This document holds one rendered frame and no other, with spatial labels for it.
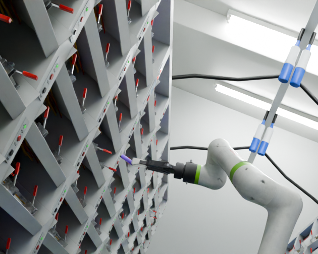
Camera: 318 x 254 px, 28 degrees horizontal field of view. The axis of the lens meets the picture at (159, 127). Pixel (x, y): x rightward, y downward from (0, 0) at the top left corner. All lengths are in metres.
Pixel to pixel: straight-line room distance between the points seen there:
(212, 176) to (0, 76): 1.55
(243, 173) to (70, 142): 0.66
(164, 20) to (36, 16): 1.59
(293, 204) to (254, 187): 0.18
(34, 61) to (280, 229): 1.21
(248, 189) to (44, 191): 0.75
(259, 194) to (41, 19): 1.20
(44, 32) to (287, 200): 1.26
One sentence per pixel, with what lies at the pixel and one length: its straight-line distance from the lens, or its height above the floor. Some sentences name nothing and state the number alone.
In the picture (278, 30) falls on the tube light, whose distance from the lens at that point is 5.17.
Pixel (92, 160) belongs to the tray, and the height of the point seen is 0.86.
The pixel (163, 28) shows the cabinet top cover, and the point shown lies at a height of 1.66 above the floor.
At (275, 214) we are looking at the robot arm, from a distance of 2.47.
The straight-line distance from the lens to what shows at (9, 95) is 1.53.
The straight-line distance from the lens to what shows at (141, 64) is 3.07.
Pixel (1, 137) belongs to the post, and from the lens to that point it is 1.63.
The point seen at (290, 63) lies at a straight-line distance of 3.86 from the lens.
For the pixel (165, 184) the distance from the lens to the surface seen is 5.88.
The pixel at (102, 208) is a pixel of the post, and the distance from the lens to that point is 3.70.
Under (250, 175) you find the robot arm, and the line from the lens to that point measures 2.41.
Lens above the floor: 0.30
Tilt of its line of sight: 18 degrees up
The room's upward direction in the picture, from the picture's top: 24 degrees clockwise
